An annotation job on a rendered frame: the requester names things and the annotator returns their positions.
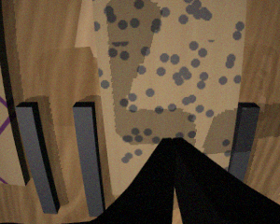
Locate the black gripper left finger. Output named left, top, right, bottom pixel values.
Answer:
left=72, top=137, right=176, bottom=224

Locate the tan strip with purple zigzag pattern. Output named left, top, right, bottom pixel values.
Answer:
left=0, top=0, right=31, bottom=187

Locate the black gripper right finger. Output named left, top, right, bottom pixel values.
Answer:
left=173, top=137, right=280, bottom=224

